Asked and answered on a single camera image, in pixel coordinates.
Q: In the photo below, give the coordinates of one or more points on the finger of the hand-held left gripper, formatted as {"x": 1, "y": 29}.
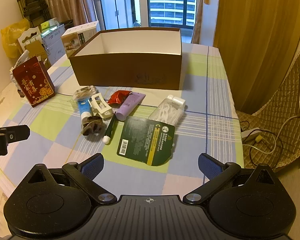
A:
{"x": 17, "y": 132}

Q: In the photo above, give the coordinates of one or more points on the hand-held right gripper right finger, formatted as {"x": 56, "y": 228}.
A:
{"x": 210, "y": 166}

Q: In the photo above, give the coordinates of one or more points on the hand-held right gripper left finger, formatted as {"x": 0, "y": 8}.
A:
{"x": 92, "y": 166}

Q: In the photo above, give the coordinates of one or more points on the brown scrunchie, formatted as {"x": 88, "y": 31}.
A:
{"x": 91, "y": 126}

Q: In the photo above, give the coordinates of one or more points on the dark green tube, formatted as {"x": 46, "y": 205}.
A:
{"x": 110, "y": 127}

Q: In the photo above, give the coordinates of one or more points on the white hair claw clip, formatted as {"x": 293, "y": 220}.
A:
{"x": 103, "y": 110}

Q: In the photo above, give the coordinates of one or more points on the blue tube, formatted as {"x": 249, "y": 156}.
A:
{"x": 84, "y": 108}

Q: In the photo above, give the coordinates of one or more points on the dark green card packet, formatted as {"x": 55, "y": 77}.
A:
{"x": 145, "y": 140}

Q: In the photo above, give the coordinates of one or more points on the purple tube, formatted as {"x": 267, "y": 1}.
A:
{"x": 128, "y": 105}

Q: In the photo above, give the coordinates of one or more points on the red snack packet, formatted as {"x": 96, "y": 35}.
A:
{"x": 118, "y": 97}

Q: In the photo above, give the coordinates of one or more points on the clear plastic packet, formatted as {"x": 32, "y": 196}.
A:
{"x": 83, "y": 92}

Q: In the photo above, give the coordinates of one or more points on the brown cardboard box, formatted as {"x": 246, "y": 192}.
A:
{"x": 127, "y": 70}

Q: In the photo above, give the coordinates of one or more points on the red gift bag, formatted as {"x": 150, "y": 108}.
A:
{"x": 35, "y": 85}

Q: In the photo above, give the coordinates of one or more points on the white power strip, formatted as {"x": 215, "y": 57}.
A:
{"x": 250, "y": 135}

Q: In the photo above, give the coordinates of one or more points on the checked tablecloth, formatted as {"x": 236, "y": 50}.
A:
{"x": 205, "y": 100}

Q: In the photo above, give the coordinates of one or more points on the quilted chair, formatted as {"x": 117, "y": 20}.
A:
{"x": 272, "y": 120}

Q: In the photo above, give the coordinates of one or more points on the brown cardboard carton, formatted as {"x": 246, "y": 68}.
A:
{"x": 37, "y": 52}

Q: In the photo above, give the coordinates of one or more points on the yellow plastic bag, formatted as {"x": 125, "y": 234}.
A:
{"x": 11, "y": 37}

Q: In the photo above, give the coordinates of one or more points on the white cardboard carton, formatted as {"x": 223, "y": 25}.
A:
{"x": 27, "y": 36}

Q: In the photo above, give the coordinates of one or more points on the pale blue carton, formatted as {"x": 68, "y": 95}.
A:
{"x": 53, "y": 45}

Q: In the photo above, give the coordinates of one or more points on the white product box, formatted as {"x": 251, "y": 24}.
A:
{"x": 77, "y": 38}

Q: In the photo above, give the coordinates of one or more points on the folding step ladder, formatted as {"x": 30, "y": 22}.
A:
{"x": 32, "y": 2}

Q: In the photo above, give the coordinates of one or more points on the golden curtain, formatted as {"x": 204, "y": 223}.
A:
{"x": 257, "y": 42}

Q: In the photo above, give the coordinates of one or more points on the brown curtain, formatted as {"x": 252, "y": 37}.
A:
{"x": 70, "y": 0}

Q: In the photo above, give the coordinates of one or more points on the lace curtain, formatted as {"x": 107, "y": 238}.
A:
{"x": 198, "y": 17}

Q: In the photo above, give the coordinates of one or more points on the glass balcony door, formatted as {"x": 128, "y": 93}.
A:
{"x": 165, "y": 2}

